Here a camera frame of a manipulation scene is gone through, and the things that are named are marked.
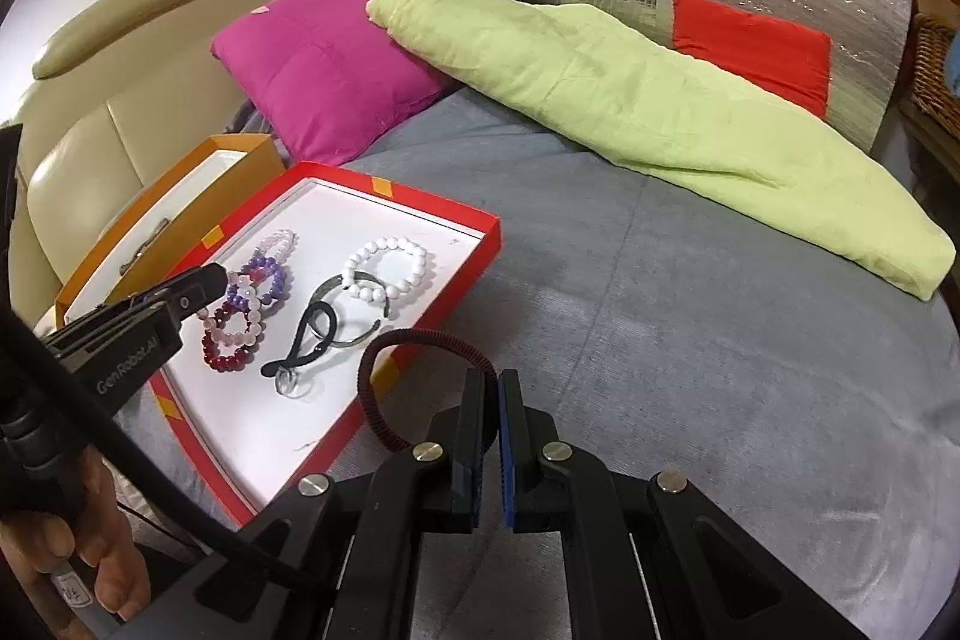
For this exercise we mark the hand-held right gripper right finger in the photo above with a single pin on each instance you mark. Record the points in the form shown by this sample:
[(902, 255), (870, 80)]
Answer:
[(508, 460)]

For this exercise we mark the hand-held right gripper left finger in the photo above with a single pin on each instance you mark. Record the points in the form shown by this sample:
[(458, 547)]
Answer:
[(469, 460)]

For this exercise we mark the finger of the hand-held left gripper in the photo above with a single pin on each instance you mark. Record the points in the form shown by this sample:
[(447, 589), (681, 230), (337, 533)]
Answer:
[(195, 291)]

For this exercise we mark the red cardboard box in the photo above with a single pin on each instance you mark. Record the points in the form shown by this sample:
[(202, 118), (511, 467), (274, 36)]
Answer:
[(390, 325)]

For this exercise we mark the person's left hand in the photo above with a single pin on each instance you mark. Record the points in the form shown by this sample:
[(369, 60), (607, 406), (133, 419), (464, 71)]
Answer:
[(112, 535)]

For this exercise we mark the grey open bangle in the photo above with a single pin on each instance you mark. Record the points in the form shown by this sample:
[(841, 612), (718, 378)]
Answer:
[(319, 287)]

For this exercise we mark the orange box lid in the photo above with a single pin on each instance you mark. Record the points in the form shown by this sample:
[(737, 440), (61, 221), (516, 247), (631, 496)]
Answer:
[(225, 149)]

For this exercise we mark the grey bedspread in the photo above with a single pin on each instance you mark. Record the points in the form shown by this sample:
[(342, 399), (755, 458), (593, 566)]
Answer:
[(675, 347)]

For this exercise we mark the beige leather sofa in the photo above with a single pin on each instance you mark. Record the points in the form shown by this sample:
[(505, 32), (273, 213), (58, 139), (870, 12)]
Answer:
[(112, 108)]

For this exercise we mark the magenta pillow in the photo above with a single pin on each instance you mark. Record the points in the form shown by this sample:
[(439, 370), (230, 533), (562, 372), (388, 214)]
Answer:
[(330, 63)]

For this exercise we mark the light green blanket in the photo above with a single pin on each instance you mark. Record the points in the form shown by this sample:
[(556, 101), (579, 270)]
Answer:
[(637, 108)]

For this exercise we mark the orange-red cushion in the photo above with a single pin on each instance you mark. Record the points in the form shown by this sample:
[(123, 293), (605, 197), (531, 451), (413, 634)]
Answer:
[(750, 51)]

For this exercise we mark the wicker basket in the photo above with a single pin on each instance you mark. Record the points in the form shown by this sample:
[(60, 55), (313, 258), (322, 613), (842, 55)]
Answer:
[(937, 70)]

